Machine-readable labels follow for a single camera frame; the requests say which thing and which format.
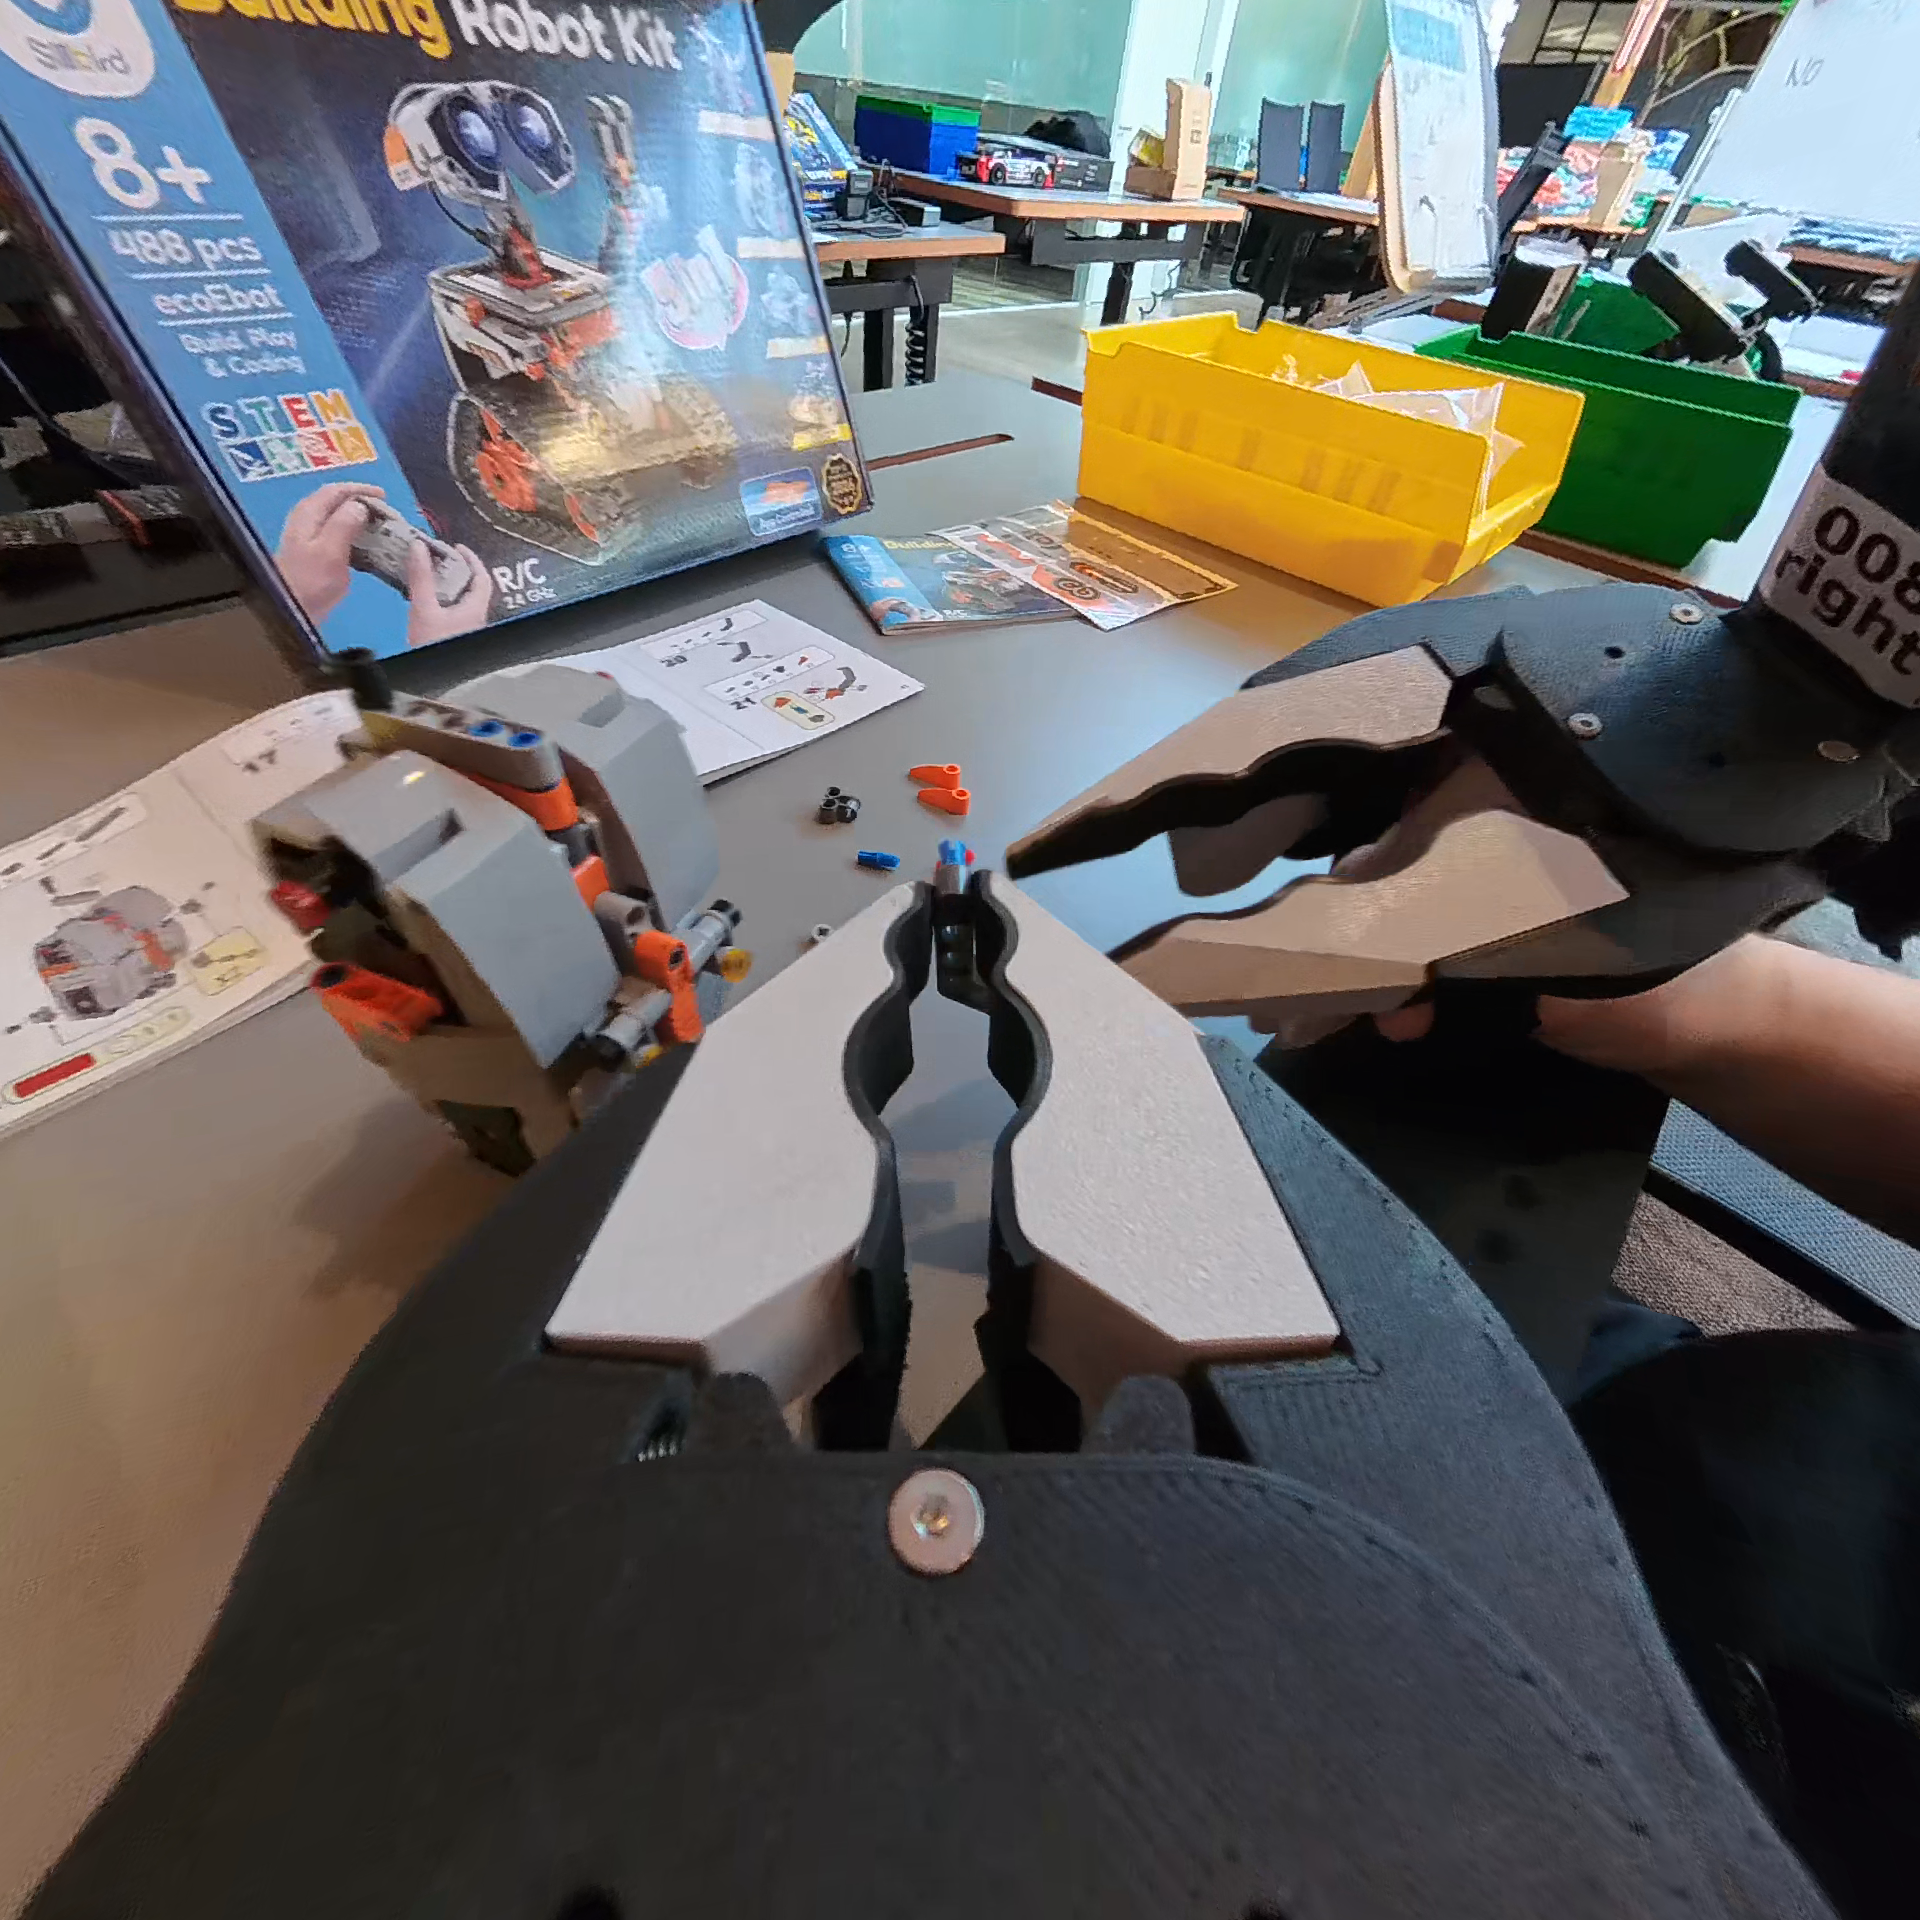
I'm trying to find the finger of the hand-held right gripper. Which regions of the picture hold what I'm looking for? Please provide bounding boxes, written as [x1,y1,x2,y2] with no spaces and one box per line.
[1110,754,1631,1039]
[1002,645,1503,903]

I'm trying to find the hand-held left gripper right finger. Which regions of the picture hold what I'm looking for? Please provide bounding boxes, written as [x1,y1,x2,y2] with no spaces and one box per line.
[969,872,1342,1450]

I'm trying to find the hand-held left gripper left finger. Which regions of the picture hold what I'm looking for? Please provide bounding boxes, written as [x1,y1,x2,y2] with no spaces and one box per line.
[543,882,941,1449]

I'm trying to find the grey angled beam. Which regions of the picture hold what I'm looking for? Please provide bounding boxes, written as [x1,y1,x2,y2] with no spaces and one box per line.
[931,838,981,1002]

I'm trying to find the grey orange brick robot model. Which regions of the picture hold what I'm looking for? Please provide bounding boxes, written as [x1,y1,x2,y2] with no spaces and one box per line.
[247,652,751,1180]

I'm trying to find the person's right forearm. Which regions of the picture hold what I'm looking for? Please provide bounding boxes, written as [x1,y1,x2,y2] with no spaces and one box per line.
[1530,930,1920,1160]

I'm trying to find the grey desk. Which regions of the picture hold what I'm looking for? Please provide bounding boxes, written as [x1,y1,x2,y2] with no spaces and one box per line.
[0,367,1705,1920]

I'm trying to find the wooden office desk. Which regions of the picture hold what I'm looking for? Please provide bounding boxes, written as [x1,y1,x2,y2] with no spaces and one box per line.
[891,167,1250,309]

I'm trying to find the person's right hand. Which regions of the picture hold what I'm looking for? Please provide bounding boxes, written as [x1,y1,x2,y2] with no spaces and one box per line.
[1252,986,1550,1048]

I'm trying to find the orange sticker sheet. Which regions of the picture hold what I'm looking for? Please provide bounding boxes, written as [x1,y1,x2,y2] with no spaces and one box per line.
[931,502,1241,632]

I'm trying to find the yellow plastic bin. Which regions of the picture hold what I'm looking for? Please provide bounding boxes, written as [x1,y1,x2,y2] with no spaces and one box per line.
[1079,310,1586,608]

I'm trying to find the green plastic bin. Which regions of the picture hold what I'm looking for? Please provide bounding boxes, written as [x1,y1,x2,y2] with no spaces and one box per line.
[1414,276,1806,551]

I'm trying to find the clear plastic bags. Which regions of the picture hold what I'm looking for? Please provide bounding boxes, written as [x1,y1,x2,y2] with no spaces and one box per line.
[1259,351,1510,453]

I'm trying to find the closed blue booklet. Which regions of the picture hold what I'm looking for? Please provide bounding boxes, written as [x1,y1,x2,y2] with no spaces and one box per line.
[815,533,1039,634]

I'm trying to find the black devices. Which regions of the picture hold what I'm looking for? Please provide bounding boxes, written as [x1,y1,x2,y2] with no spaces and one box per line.
[1481,238,1819,380]

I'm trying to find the white easel board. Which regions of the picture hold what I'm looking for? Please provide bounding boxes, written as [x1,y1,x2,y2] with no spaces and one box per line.
[1377,0,1503,297]

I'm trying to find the whiteboard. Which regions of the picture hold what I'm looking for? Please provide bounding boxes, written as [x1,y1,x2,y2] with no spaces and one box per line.
[1691,0,1920,231]

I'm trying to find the open white instruction booklet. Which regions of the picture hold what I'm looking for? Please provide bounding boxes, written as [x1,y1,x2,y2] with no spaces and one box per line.
[0,598,925,1136]

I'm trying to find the person's black shirt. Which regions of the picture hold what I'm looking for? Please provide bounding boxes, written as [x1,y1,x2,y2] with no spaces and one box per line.
[1569,1296,1920,1920]

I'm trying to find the blue green crate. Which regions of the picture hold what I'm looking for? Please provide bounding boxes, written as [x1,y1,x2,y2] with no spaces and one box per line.
[854,94,986,177]

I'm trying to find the blue robot kit box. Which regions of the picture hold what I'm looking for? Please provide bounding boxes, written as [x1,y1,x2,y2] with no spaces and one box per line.
[0,0,876,665]

